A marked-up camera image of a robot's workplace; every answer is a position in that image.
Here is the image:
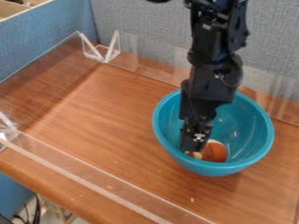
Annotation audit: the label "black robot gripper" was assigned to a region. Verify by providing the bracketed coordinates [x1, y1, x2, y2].
[179, 55, 243, 152]

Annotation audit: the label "brown and white toy mushroom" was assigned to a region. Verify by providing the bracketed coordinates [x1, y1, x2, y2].
[184, 140, 228, 163]

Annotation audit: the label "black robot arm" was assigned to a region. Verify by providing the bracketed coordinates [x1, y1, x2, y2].
[179, 0, 249, 151]

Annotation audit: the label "blue plastic bowl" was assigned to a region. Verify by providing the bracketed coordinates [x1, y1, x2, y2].
[152, 90, 275, 177]

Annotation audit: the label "clear acrylic back barrier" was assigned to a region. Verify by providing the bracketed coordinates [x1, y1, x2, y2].
[111, 31, 299, 102]

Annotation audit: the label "clear acrylic barrier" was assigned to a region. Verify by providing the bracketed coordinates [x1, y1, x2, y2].
[0, 112, 213, 224]
[111, 31, 299, 102]

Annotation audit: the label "clear acrylic front barrier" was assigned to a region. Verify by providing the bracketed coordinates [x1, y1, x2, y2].
[0, 112, 213, 224]

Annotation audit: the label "blue partition panel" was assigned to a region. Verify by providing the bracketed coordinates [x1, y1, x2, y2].
[0, 0, 97, 82]

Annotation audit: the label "clear acrylic corner bracket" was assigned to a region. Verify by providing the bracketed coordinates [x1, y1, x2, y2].
[79, 30, 121, 63]

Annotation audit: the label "black cables under table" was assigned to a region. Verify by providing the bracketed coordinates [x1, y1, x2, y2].
[0, 194, 44, 224]

